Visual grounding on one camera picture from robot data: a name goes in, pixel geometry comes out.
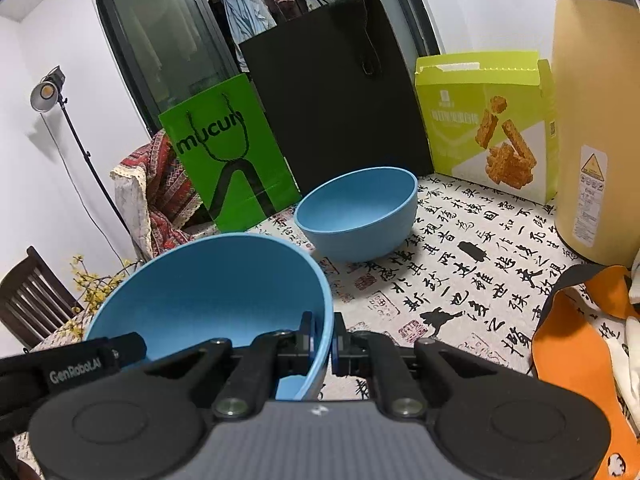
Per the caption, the black paper bag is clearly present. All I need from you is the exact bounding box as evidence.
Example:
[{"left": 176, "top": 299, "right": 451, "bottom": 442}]
[{"left": 239, "top": 0, "right": 435, "bottom": 196}]

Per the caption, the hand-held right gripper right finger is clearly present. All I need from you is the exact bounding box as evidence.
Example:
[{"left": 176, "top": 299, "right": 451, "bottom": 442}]
[{"left": 330, "top": 311, "right": 501, "bottom": 418}]

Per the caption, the blue bowl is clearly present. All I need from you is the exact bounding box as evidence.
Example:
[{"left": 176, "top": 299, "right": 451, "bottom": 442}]
[
  {"left": 82, "top": 232, "right": 335, "bottom": 402},
  {"left": 294, "top": 166, "right": 419, "bottom": 263}
]

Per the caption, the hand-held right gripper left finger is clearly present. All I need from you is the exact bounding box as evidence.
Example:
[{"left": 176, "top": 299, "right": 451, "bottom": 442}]
[{"left": 142, "top": 311, "right": 317, "bottom": 418}]

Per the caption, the red patterned blanket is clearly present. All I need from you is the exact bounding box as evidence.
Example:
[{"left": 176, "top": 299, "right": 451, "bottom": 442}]
[{"left": 120, "top": 130, "right": 221, "bottom": 261}]

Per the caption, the beige chair cover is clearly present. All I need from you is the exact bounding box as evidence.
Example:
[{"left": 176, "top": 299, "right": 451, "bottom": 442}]
[{"left": 111, "top": 165, "right": 148, "bottom": 261}]

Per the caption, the orange fabric piece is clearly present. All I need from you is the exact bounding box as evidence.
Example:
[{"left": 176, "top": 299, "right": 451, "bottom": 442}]
[{"left": 530, "top": 264, "right": 640, "bottom": 480}]

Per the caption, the yellow thermos bottle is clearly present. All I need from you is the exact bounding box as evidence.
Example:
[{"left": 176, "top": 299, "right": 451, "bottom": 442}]
[{"left": 547, "top": 0, "right": 640, "bottom": 267}]

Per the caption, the green paper bag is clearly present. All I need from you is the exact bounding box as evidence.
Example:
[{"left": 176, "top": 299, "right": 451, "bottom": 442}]
[{"left": 158, "top": 72, "right": 302, "bottom": 234}]

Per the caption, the dark wooden chair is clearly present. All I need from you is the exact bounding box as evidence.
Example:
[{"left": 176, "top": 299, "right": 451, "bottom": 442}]
[{"left": 0, "top": 246, "right": 83, "bottom": 351}]

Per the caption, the green snack box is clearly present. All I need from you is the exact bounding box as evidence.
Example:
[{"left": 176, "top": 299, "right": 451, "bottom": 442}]
[{"left": 414, "top": 50, "right": 560, "bottom": 203}]

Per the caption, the yellow flower branch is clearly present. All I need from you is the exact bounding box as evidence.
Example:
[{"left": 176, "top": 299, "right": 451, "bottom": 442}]
[{"left": 70, "top": 255, "right": 146, "bottom": 321}]

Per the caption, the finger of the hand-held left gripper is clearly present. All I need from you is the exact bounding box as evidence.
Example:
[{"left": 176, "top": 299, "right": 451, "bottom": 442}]
[{"left": 102, "top": 332, "right": 148, "bottom": 372}]

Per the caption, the hanging light blue shirt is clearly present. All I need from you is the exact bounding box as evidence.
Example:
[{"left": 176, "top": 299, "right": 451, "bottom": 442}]
[{"left": 220, "top": 0, "right": 277, "bottom": 46}]

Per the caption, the studio lamp on stand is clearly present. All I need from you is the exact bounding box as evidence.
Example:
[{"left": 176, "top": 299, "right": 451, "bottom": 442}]
[{"left": 30, "top": 65, "right": 136, "bottom": 266}]

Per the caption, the dark sliding glass door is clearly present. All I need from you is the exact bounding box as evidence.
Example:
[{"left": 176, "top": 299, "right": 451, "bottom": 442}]
[{"left": 91, "top": 0, "right": 443, "bottom": 141}]

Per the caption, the calligraphy print tablecloth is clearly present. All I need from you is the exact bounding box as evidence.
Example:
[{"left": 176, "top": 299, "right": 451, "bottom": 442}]
[{"left": 10, "top": 172, "right": 640, "bottom": 466}]

